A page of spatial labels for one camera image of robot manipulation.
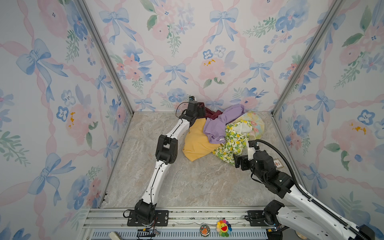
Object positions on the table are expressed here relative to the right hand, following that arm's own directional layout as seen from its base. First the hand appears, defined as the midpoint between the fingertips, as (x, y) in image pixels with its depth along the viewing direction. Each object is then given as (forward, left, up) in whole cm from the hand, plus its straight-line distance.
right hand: (241, 152), depth 78 cm
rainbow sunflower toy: (-32, +10, -16) cm, 37 cm away
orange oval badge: (-33, +19, -16) cm, 41 cm away
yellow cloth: (+13, +23, -11) cm, 28 cm away
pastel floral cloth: (+33, -20, -12) cm, 41 cm away
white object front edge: (-36, +60, -14) cm, 71 cm away
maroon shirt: (+40, +13, -12) cm, 44 cm away
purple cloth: (+21, +11, -7) cm, 25 cm away
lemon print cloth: (+19, -3, -9) cm, 21 cm away
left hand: (+40, +19, -5) cm, 45 cm away
